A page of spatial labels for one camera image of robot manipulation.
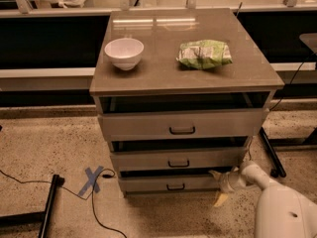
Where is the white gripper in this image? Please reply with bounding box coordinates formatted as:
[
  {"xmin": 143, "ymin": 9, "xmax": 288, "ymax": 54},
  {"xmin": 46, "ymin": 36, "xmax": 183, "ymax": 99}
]
[{"xmin": 209, "ymin": 170, "xmax": 247, "ymax": 207}]

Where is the grey drawer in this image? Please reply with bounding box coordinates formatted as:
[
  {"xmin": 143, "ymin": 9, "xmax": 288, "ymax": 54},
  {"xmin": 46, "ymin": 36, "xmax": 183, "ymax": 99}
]
[
  {"xmin": 98, "ymin": 108, "xmax": 268, "ymax": 141},
  {"xmin": 118, "ymin": 174, "xmax": 219, "ymax": 193},
  {"xmin": 110, "ymin": 147, "xmax": 247, "ymax": 172}
]

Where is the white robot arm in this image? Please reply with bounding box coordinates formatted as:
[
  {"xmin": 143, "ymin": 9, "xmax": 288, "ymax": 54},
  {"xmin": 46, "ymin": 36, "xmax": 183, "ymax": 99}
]
[{"xmin": 209, "ymin": 161, "xmax": 317, "ymax": 238}]

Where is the grey drawer cabinet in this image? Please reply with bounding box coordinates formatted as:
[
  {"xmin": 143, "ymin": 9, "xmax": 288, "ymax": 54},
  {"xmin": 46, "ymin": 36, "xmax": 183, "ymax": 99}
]
[{"xmin": 89, "ymin": 7, "xmax": 285, "ymax": 198}]

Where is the black stand leg right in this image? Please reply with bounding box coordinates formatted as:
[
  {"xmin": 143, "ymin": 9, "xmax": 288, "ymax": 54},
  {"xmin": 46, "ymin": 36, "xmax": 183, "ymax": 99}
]
[{"xmin": 260, "ymin": 128, "xmax": 286, "ymax": 178}]

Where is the black stand leg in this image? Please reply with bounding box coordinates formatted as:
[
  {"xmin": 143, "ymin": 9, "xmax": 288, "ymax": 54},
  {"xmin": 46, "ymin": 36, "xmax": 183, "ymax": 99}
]
[
  {"xmin": 260, "ymin": 128, "xmax": 286, "ymax": 178},
  {"xmin": 0, "ymin": 175, "xmax": 64, "ymax": 238}
]

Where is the blue tape cross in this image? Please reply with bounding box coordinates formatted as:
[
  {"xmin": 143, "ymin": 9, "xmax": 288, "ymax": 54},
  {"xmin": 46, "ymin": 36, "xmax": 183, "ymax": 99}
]
[{"xmin": 78, "ymin": 166, "xmax": 103, "ymax": 196}]

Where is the green snack bag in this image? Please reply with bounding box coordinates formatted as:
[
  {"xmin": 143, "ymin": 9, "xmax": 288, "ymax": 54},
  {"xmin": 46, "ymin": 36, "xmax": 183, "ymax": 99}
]
[{"xmin": 176, "ymin": 40, "xmax": 233, "ymax": 69}]

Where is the white bowl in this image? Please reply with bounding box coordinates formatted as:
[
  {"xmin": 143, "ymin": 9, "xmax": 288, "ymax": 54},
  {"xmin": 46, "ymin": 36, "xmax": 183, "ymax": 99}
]
[{"xmin": 104, "ymin": 38, "xmax": 144, "ymax": 70}]

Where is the black stand leg left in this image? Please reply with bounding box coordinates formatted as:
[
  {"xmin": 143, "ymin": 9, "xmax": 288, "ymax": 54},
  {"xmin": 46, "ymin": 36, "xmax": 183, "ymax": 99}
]
[{"xmin": 0, "ymin": 175, "xmax": 64, "ymax": 238}]

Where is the black cable right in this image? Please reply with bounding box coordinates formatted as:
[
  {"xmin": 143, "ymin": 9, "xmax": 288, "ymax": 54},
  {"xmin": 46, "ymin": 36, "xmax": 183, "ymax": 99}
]
[{"xmin": 246, "ymin": 52, "xmax": 317, "ymax": 162}]

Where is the black floor cable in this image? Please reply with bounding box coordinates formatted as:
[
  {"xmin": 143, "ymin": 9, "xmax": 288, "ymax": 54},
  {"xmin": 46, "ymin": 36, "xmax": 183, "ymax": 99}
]
[{"xmin": 0, "ymin": 168, "xmax": 128, "ymax": 238}]

